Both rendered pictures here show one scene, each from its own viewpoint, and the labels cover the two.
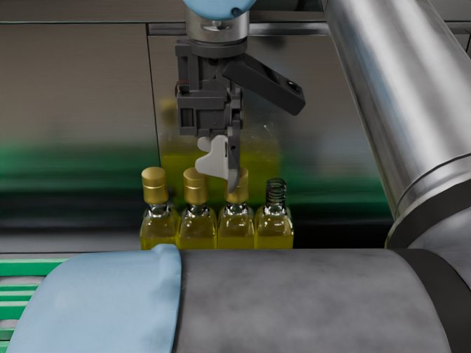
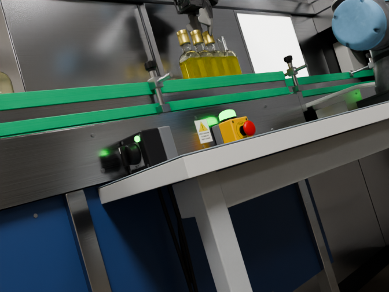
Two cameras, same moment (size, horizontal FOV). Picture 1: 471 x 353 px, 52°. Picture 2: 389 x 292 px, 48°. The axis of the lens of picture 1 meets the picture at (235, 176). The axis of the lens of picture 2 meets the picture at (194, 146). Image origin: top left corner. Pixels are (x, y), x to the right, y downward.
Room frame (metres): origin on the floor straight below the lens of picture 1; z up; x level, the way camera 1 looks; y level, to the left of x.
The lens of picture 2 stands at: (-0.37, 1.09, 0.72)
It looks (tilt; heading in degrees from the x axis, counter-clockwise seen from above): 4 degrees up; 317
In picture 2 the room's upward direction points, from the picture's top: 17 degrees counter-clockwise
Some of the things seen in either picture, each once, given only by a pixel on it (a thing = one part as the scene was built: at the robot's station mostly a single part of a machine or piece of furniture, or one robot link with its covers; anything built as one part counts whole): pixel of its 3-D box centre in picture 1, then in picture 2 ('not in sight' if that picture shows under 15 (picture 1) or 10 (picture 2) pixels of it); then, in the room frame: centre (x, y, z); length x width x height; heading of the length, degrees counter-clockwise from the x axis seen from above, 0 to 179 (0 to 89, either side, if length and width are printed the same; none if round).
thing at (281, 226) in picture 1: (272, 262); (232, 80); (0.58, -0.06, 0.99); 0.06 x 0.06 x 0.21; 0
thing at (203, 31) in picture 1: (217, 21); not in sight; (0.58, 0.02, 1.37); 0.08 x 0.08 x 0.05
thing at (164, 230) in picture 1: (164, 263); (197, 84); (0.58, 0.12, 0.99); 0.06 x 0.06 x 0.21; 0
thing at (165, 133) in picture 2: not in sight; (149, 151); (0.38, 0.52, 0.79); 0.08 x 0.08 x 0.08; 1
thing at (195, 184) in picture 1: (195, 185); (197, 37); (0.58, 0.06, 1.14); 0.04 x 0.04 x 0.04
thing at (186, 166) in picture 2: not in sight; (252, 153); (0.73, -0.21, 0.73); 1.58 x 1.52 x 0.04; 81
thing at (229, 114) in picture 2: not in sight; (227, 116); (0.39, 0.24, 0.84); 0.04 x 0.04 x 0.03
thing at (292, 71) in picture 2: not in sight; (287, 76); (0.46, -0.19, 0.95); 0.17 x 0.03 x 0.12; 1
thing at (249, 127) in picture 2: not in sight; (246, 129); (0.34, 0.24, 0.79); 0.04 x 0.03 x 0.04; 91
